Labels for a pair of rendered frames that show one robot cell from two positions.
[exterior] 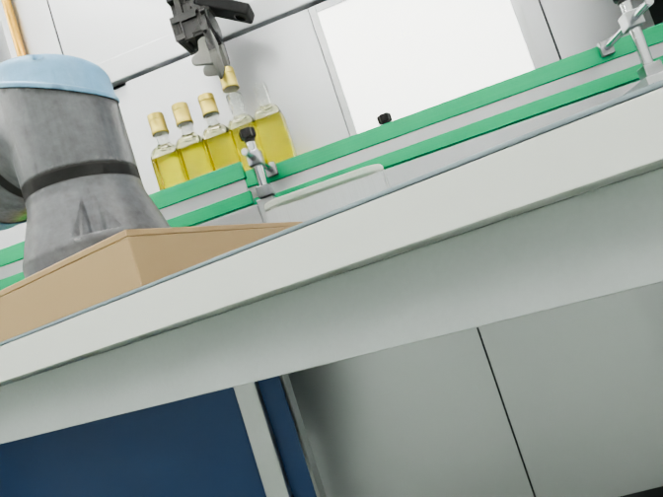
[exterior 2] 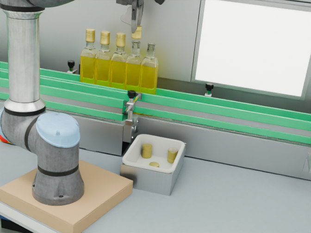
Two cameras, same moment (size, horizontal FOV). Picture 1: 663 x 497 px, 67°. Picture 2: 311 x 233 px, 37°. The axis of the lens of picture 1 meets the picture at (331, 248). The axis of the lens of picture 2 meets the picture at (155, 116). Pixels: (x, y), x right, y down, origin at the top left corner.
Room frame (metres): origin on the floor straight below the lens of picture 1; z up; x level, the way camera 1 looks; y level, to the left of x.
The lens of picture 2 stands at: (-0.60, -0.11, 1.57)
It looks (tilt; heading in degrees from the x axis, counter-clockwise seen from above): 24 degrees down; 4
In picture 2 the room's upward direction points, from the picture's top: 5 degrees clockwise
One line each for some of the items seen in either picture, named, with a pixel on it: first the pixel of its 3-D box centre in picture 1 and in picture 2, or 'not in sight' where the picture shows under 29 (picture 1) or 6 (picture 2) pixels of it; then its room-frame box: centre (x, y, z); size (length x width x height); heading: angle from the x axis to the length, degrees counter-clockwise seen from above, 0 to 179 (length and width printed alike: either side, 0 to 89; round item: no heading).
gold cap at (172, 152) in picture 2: not in sight; (172, 155); (0.84, -0.08, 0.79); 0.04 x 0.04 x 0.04
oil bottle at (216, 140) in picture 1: (230, 175); (118, 79); (1.03, 0.15, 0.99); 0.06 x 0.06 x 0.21; 83
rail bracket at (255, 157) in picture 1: (260, 165); (132, 105); (0.89, 0.07, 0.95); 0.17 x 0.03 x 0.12; 172
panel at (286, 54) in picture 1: (324, 83); (191, 38); (1.12, -0.10, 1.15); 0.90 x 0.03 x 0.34; 82
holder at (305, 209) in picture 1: (343, 226); (155, 160); (0.80, -0.03, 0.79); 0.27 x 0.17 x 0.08; 172
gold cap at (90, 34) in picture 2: (158, 124); (90, 35); (1.04, 0.27, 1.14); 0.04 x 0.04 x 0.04
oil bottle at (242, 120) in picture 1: (255, 165); (133, 82); (1.02, 0.10, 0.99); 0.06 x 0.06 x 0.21; 82
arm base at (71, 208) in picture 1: (95, 225); (58, 176); (0.53, 0.23, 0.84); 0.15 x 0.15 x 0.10
